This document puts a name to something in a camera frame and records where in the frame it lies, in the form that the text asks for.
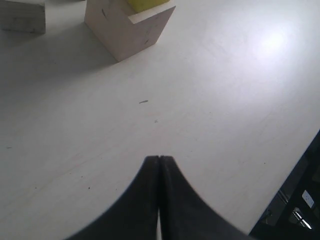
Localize medium wooden cube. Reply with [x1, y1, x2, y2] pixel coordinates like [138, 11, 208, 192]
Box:
[0, 0, 46, 34]

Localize dark frame beside table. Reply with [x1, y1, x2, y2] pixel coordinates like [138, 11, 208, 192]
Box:
[249, 134, 320, 240]

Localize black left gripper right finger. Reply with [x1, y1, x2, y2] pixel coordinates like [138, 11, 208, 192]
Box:
[158, 156, 251, 240]

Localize large light wooden cube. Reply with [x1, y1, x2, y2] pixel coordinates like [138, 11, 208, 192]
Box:
[84, 0, 176, 62]

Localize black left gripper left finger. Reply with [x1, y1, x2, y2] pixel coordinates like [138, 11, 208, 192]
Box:
[68, 156, 160, 240]

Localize yellow cube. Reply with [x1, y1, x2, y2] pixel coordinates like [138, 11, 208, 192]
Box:
[127, 0, 169, 13]

